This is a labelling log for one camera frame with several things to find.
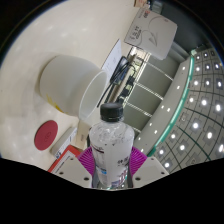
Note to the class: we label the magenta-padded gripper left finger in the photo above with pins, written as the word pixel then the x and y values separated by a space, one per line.
pixel 83 161

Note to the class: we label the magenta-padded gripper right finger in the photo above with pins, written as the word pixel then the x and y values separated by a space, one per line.
pixel 140 161

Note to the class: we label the clear bottle with black cap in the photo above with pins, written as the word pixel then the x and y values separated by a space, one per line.
pixel 111 140

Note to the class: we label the beige open divided box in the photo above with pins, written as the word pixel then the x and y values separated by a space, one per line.
pixel 82 133

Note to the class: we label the flat round red coaster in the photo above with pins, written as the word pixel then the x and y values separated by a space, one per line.
pixel 46 135

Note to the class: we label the round ceiling lights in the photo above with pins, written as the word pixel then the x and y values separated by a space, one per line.
pixel 203 102

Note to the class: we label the large white cardboard carton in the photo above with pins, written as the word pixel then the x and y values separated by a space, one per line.
pixel 150 33

